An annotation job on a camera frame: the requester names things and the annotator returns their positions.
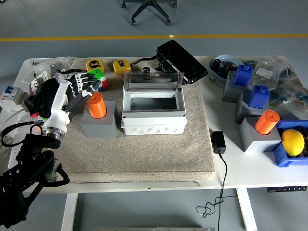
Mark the small black round piece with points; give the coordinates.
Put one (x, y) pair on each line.
(145, 69)

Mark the yellow lemon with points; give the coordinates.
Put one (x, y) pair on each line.
(292, 143)

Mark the white table leg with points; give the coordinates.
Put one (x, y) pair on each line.
(246, 209)
(69, 211)

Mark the grey-brown mat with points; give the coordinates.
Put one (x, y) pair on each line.
(144, 156)

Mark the orange cylinder battery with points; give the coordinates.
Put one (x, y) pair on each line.
(267, 122)
(96, 107)

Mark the black folded cloth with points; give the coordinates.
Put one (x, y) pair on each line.
(45, 96)

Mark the transparent box lid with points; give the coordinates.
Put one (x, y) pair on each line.
(154, 75)

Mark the black table control panel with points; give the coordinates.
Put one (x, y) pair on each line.
(286, 189)

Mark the large rubik's cube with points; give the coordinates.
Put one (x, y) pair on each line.
(104, 83)

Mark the black flat device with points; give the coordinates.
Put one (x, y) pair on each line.
(183, 60)

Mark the black capacitor cluster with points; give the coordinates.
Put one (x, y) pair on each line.
(227, 68)

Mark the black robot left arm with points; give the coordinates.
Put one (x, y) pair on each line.
(14, 204)

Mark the blue plastic bin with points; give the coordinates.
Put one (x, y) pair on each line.
(280, 156)

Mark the yellow tape measure round label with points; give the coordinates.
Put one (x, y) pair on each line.
(94, 64)

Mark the white circuit breaker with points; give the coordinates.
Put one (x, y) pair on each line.
(12, 93)

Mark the black power adapter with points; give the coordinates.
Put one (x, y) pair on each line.
(218, 142)

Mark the clear plastic parts bag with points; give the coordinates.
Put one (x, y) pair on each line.
(267, 68)
(288, 93)

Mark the light blue bowl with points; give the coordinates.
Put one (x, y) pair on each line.
(228, 57)

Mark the white junction box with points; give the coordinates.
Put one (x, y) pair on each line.
(154, 120)

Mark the white power strip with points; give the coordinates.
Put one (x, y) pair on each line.
(18, 134)

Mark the blue plastic block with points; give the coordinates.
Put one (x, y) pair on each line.
(258, 97)
(243, 75)

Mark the grey battery holder block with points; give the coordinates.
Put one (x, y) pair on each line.
(252, 142)
(101, 128)

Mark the black office chair base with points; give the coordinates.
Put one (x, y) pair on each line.
(150, 4)

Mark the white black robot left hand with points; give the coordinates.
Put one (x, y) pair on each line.
(60, 101)

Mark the clear plastic bags pile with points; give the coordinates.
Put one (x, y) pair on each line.
(41, 67)

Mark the yellow tape measure black label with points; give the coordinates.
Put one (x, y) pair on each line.
(121, 67)

